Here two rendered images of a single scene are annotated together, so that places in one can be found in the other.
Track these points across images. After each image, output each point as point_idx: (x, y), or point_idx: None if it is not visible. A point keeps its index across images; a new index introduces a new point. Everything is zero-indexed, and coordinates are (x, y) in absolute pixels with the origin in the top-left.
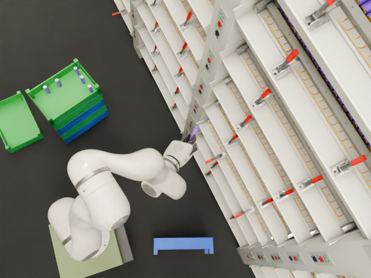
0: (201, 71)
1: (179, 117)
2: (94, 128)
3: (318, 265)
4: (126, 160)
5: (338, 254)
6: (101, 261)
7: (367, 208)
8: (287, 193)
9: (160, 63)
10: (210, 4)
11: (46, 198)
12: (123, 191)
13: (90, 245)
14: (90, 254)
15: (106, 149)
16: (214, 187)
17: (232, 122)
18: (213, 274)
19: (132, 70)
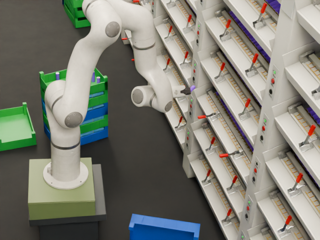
0: (198, 15)
1: (182, 136)
2: (90, 145)
3: (274, 97)
4: (125, 2)
5: (277, 50)
6: (73, 193)
7: None
8: (254, 60)
9: (170, 78)
10: None
11: (22, 190)
12: (107, 197)
13: (78, 100)
14: (75, 113)
15: (98, 162)
16: (211, 195)
17: (217, 37)
18: None
19: (142, 108)
